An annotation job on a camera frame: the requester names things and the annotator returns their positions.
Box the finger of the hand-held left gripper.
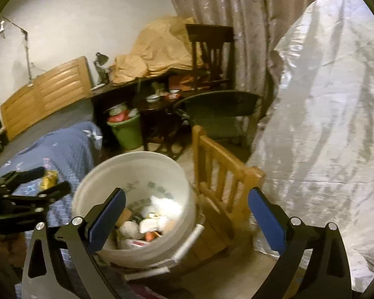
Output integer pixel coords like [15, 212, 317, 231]
[0, 181, 72, 225]
[0, 166, 47, 190]

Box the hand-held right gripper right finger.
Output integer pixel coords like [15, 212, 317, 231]
[248, 187, 353, 299]

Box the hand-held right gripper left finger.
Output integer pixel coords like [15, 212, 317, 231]
[20, 188, 127, 299]

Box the white plastic bucket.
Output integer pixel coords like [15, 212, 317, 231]
[71, 151, 204, 281]

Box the white bubble wrap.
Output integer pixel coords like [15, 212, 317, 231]
[143, 195, 183, 225]

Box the grey bed mattress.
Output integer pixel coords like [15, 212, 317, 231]
[0, 100, 95, 159]

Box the blue star checked blanket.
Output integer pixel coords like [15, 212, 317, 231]
[0, 121, 103, 256]

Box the light wooden chair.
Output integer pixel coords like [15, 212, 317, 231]
[191, 125, 265, 262]

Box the wooden bed headboard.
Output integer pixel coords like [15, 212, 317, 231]
[0, 56, 92, 141]

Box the green plastic bin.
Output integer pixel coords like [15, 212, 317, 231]
[106, 112, 144, 150]

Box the silver crinkled cover cloth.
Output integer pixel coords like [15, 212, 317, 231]
[246, 0, 374, 293]

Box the round dark table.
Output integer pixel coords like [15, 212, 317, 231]
[137, 93, 187, 159]

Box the black wicker chair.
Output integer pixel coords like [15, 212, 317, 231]
[171, 90, 264, 147]

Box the dark wooden desk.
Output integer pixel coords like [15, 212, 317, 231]
[90, 72, 206, 119]

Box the dark desk lamp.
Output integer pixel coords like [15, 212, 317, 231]
[93, 52, 110, 86]

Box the orange cover cloth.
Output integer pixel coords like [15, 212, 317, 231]
[110, 17, 203, 84]

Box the dark wooden chair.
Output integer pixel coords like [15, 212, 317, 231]
[185, 23, 236, 91]

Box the beige patterned curtain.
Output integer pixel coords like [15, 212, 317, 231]
[165, 0, 328, 125]

